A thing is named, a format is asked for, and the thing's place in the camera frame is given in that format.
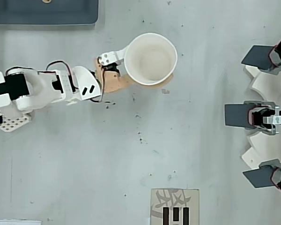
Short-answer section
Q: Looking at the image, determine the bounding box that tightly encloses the tan gripper black servo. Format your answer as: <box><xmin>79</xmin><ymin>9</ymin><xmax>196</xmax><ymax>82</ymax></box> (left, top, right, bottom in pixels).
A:
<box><xmin>93</xmin><ymin>46</ymin><xmax>175</xmax><ymax>94</ymax></box>

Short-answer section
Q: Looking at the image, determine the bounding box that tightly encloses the white paper cup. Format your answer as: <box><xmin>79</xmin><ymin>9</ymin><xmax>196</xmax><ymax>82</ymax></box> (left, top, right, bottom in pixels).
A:
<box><xmin>124</xmin><ymin>32</ymin><xmax>178</xmax><ymax>86</ymax></box>

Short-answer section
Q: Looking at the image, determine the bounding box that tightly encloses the dark grey plastic tray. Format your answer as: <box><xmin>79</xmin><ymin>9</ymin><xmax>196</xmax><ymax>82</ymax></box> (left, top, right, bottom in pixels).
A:
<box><xmin>0</xmin><ymin>0</ymin><xmax>99</xmax><ymax>25</ymax></box>

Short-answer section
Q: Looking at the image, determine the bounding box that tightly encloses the grey paddle actuator unit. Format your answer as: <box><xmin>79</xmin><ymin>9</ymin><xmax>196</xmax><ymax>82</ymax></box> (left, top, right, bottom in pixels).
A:
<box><xmin>242</xmin><ymin>158</ymin><xmax>281</xmax><ymax>196</ymax></box>
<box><xmin>241</xmin><ymin>39</ymin><xmax>281</xmax><ymax>76</ymax></box>
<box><xmin>224</xmin><ymin>100</ymin><xmax>281</xmax><ymax>136</ymax></box>

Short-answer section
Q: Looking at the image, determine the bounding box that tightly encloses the printed cardboard card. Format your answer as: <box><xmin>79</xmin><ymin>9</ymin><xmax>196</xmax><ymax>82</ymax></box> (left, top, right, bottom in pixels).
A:
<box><xmin>150</xmin><ymin>187</ymin><xmax>200</xmax><ymax>225</ymax></box>

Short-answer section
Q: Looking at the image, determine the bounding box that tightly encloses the white round machine base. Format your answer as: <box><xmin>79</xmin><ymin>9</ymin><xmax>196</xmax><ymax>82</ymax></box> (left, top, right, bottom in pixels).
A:
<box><xmin>239</xmin><ymin>64</ymin><xmax>281</xmax><ymax>170</ymax></box>

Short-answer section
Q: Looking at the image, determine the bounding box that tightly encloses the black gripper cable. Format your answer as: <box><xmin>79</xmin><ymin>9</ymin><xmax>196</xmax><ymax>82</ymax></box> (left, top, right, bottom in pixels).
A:
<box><xmin>89</xmin><ymin>67</ymin><xmax>106</xmax><ymax>103</ymax></box>

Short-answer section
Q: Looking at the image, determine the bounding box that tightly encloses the red black servo cable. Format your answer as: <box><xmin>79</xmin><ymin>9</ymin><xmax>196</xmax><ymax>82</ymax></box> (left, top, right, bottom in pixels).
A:
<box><xmin>45</xmin><ymin>60</ymin><xmax>76</xmax><ymax>93</ymax></box>

